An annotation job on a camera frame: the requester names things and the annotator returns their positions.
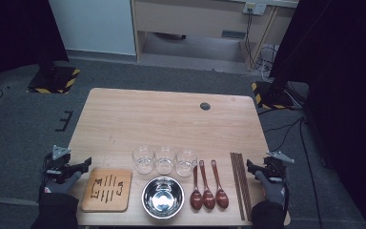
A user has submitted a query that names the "black stand base hazard tape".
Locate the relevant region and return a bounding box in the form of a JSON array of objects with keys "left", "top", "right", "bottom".
[
  {"left": 27, "top": 61, "right": 81, "bottom": 94},
  {"left": 251, "top": 80, "right": 299, "bottom": 111}
]

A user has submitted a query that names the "stainless steel bowl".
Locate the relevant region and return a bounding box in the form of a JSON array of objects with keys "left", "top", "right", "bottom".
[{"left": 141, "top": 176, "right": 186, "bottom": 220}]

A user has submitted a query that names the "clear glass cup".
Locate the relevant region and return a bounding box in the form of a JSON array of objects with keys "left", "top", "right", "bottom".
[
  {"left": 175, "top": 148, "right": 198, "bottom": 178},
  {"left": 132, "top": 145, "right": 155, "bottom": 176},
  {"left": 154, "top": 146, "right": 176, "bottom": 175}
]

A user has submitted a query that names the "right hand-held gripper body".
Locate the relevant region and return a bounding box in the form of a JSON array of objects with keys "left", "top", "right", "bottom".
[{"left": 260, "top": 150, "right": 295, "bottom": 184}]

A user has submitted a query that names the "person's left hand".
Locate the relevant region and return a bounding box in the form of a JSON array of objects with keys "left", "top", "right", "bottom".
[{"left": 41, "top": 171, "right": 82, "bottom": 195}]

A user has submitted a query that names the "bundle of striped chopsticks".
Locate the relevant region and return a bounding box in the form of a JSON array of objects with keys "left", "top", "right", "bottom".
[{"left": 230, "top": 152, "right": 254, "bottom": 222}]

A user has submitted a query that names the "white cable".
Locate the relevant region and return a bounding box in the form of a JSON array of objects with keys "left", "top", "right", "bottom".
[{"left": 256, "top": 44, "right": 280, "bottom": 83}]

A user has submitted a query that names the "white wall power outlet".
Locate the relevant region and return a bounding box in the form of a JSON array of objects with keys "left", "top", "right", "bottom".
[{"left": 242, "top": 1, "right": 267, "bottom": 16}]

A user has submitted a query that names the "black power cable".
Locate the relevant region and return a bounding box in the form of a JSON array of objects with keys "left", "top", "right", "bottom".
[{"left": 244, "top": 9, "right": 258, "bottom": 70}]

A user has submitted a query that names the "slotted wooden trivet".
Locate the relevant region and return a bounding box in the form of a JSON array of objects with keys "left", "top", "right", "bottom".
[{"left": 81, "top": 167, "right": 133, "bottom": 213}]

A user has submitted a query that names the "white cabinet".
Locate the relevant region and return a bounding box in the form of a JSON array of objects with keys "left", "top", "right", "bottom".
[{"left": 48, "top": 0, "right": 137, "bottom": 57}]

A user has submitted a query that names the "dark curtain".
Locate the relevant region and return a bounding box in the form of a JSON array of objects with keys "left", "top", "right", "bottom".
[
  {"left": 269, "top": 0, "right": 366, "bottom": 229},
  {"left": 0, "top": 0, "right": 70, "bottom": 96}
]

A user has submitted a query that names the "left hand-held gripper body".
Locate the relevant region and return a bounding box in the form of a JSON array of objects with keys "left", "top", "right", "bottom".
[{"left": 42, "top": 145, "right": 77, "bottom": 184}]

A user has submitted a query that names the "dark red wooden spoon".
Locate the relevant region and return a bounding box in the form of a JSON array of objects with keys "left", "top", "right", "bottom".
[
  {"left": 198, "top": 159, "right": 216, "bottom": 211},
  {"left": 190, "top": 164, "right": 204, "bottom": 211},
  {"left": 210, "top": 159, "right": 230, "bottom": 210}
]

